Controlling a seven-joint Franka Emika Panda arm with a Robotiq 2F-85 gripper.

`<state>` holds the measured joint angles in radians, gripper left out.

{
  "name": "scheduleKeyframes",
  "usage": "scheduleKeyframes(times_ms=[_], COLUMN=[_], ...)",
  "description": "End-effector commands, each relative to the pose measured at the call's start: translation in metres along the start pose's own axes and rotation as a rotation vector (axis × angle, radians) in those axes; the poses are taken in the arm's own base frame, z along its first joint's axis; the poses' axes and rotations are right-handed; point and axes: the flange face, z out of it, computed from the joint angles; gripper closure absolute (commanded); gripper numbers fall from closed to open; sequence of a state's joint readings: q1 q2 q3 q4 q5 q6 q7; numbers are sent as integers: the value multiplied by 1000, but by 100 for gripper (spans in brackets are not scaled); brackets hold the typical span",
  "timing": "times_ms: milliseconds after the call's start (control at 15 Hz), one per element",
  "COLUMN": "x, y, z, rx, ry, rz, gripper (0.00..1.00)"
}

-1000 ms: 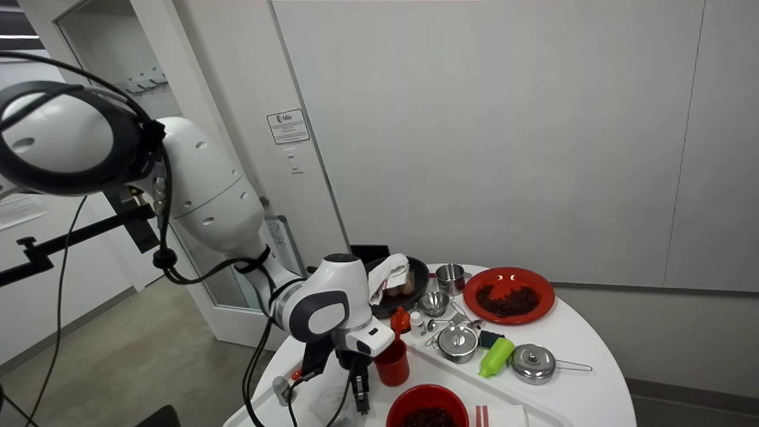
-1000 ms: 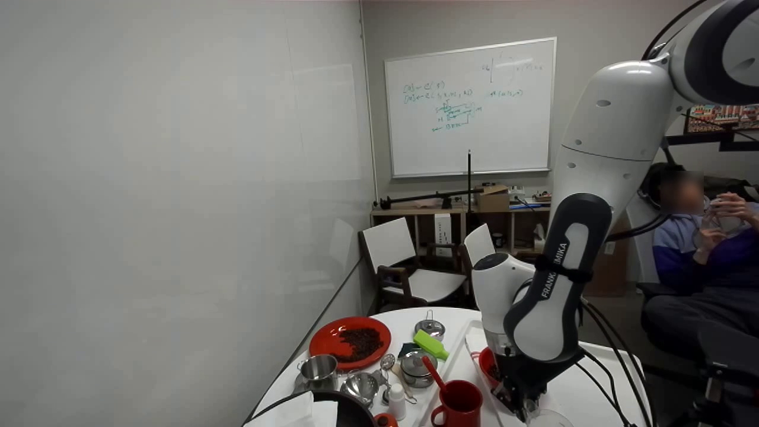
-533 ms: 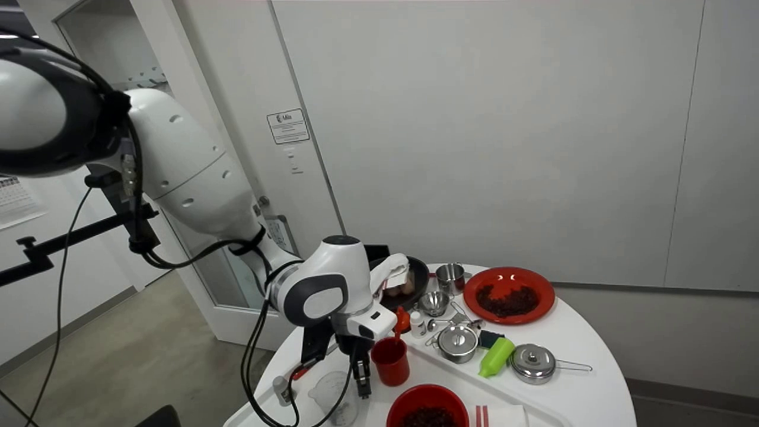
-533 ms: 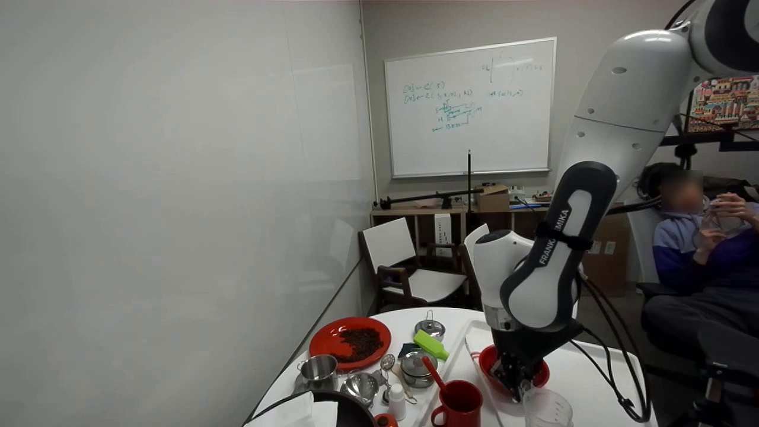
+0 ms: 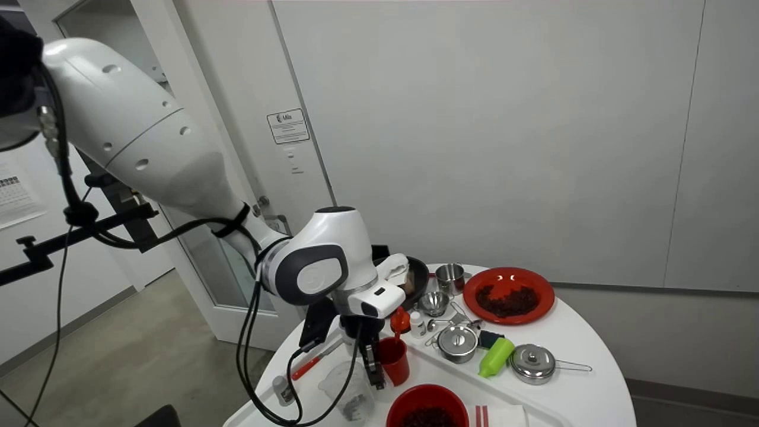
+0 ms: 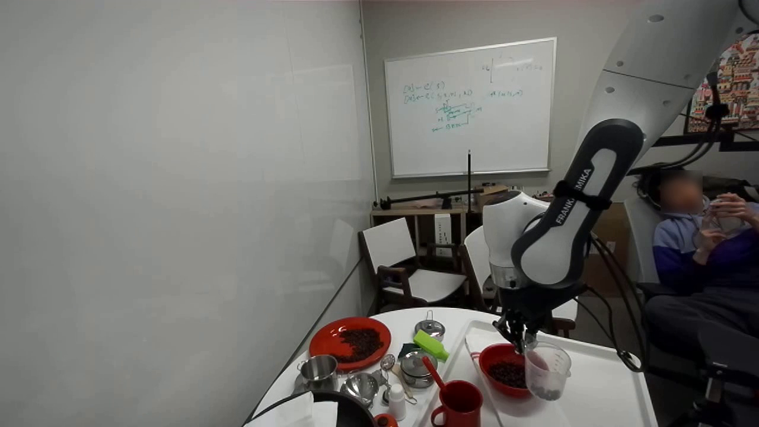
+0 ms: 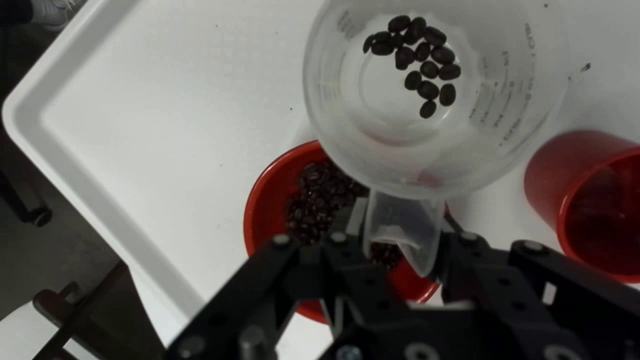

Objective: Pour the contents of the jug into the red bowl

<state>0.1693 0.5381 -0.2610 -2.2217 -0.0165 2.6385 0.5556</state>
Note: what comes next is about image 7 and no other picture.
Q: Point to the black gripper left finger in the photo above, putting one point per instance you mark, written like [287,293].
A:
[280,286]

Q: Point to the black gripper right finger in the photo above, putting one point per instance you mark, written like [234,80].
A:
[552,300]

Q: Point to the clear plastic measuring jug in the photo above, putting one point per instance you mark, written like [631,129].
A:
[372,127]

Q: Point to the dark beans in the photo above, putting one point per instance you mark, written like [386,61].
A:
[426,61]
[320,200]

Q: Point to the red bowl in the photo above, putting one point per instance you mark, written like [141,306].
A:
[270,200]

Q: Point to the dark beans in bowl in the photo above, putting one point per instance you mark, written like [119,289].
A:
[320,200]

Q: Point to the red plastic cup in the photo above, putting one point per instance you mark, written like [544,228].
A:
[586,212]

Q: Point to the white plastic tray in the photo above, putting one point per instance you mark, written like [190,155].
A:
[167,120]

